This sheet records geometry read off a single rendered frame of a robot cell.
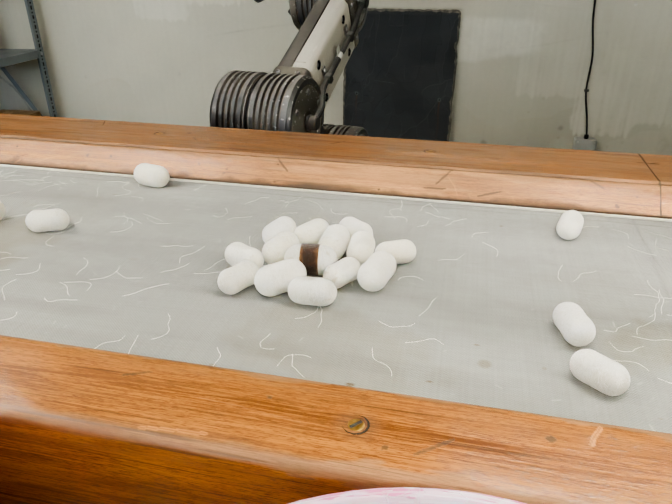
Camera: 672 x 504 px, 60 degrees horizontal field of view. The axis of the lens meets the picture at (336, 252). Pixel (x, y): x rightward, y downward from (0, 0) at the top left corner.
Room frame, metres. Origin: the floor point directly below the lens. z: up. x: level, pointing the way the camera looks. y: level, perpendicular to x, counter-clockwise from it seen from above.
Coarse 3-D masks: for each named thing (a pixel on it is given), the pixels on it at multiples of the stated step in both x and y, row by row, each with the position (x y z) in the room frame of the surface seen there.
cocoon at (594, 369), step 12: (576, 360) 0.25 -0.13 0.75; (588, 360) 0.25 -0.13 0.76; (600, 360) 0.25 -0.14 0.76; (612, 360) 0.25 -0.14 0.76; (576, 372) 0.25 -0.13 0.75; (588, 372) 0.24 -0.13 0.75; (600, 372) 0.24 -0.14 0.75; (612, 372) 0.24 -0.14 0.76; (624, 372) 0.24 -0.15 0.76; (588, 384) 0.24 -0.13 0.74; (600, 384) 0.24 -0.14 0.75; (612, 384) 0.24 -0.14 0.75; (624, 384) 0.24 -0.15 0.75
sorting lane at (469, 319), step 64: (0, 192) 0.53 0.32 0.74; (64, 192) 0.53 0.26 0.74; (128, 192) 0.53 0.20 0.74; (192, 192) 0.53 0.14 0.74; (256, 192) 0.53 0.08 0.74; (320, 192) 0.53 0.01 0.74; (0, 256) 0.40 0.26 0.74; (64, 256) 0.40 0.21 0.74; (128, 256) 0.40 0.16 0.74; (192, 256) 0.40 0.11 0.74; (448, 256) 0.40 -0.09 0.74; (512, 256) 0.40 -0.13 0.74; (576, 256) 0.40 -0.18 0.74; (640, 256) 0.40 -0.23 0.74; (0, 320) 0.31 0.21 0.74; (64, 320) 0.31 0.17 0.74; (128, 320) 0.31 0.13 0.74; (192, 320) 0.31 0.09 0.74; (256, 320) 0.31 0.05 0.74; (320, 320) 0.31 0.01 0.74; (384, 320) 0.31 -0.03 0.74; (448, 320) 0.31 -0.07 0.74; (512, 320) 0.31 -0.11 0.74; (640, 320) 0.31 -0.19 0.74; (384, 384) 0.25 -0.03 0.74; (448, 384) 0.25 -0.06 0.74; (512, 384) 0.25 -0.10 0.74; (576, 384) 0.25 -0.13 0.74; (640, 384) 0.25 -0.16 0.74
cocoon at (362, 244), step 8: (360, 232) 0.40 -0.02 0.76; (368, 232) 0.40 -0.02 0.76; (352, 240) 0.39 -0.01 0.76; (360, 240) 0.39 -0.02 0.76; (368, 240) 0.39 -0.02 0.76; (352, 248) 0.38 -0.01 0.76; (360, 248) 0.38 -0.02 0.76; (368, 248) 0.38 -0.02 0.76; (352, 256) 0.38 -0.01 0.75; (360, 256) 0.37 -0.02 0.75; (368, 256) 0.38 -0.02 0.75; (360, 264) 0.38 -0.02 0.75
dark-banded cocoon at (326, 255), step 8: (288, 248) 0.37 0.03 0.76; (296, 248) 0.37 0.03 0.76; (320, 248) 0.37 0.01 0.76; (328, 248) 0.37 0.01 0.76; (288, 256) 0.37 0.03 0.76; (296, 256) 0.36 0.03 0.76; (320, 256) 0.36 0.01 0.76; (328, 256) 0.36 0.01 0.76; (336, 256) 0.37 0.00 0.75; (320, 264) 0.36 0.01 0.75; (328, 264) 0.36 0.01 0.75; (320, 272) 0.36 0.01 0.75
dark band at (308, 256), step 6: (306, 246) 0.37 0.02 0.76; (312, 246) 0.37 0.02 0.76; (318, 246) 0.37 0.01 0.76; (300, 252) 0.37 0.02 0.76; (306, 252) 0.37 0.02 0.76; (312, 252) 0.37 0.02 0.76; (300, 258) 0.36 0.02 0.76; (306, 258) 0.36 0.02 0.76; (312, 258) 0.36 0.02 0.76; (306, 264) 0.36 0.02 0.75; (312, 264) 0.36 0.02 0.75; (306, 270) 0.36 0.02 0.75; (312, 270) 0.36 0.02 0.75
